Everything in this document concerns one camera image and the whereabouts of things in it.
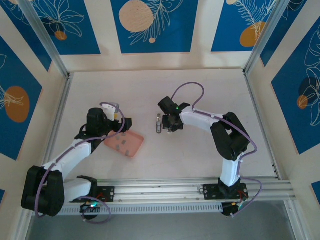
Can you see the aluminium frame post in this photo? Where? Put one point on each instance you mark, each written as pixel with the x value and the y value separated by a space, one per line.
pixel 50 45
pixel 263 37

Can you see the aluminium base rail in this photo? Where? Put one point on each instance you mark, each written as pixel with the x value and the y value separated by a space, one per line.
pixel 160 192

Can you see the black electronics board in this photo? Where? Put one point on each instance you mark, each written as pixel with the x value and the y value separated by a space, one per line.
pixel 87 208
pixel 227 210

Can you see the pink plastic tray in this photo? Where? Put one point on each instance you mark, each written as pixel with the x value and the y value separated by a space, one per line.
pixel 135 142

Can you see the aluminium side rail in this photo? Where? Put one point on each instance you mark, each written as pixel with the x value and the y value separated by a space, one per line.
pixel 258 110
pixel 61 107

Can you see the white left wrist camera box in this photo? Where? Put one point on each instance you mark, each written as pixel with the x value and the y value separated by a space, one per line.
pixel 110 110

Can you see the small metal clip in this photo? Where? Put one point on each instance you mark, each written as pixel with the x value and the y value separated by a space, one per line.
pixel 158 127

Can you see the blue floral wall panel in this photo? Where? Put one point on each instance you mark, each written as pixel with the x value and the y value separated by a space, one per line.
pixel 225 25
pixel 82 37
pixel 15 75
pixel 290 120
pixel 295 25
pixel 25 37

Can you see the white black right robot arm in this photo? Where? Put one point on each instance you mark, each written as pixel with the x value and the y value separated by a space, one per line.
pixel 197 120

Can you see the blue panel with peach circle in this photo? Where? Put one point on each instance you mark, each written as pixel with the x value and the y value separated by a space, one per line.
pixel 175 37

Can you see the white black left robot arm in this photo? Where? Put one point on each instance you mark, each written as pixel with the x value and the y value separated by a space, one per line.
pixel 72 155

